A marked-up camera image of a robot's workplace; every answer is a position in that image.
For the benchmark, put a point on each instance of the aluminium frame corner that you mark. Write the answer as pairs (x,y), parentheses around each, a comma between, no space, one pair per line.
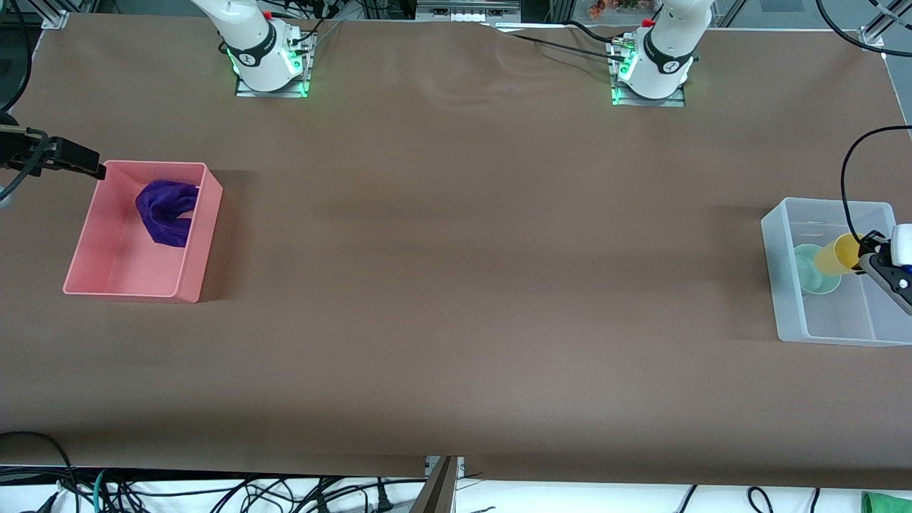
(873,35)
(55,19)

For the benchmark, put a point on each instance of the green object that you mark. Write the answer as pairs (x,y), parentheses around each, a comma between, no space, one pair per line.
(887,503)

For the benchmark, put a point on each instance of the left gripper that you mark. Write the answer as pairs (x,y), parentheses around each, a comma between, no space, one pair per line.
(868,246)

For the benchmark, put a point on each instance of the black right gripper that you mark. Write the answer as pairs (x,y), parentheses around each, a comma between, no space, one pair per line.
(16,151)

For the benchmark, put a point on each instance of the yellow cup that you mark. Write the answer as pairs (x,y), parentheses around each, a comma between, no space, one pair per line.
(837,255)

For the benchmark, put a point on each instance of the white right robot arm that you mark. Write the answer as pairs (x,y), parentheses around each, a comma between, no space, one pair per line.
(253,43)

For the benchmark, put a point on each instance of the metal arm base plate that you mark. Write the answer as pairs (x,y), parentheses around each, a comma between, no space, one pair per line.
(677,102)
(246,92)

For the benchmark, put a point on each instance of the translucent plastic bin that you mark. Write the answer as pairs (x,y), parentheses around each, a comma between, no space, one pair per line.
(833,320)

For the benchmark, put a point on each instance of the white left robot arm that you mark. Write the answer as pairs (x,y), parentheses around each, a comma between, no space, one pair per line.
(666,50)

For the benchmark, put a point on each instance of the mint green bowl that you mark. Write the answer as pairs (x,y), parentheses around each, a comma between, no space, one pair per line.
(809,274)

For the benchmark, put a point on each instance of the pink plastic bin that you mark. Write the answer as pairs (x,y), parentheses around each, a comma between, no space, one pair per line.
(114,263)

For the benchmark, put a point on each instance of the purple cloth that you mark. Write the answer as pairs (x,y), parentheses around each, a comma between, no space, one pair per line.
(164,214)

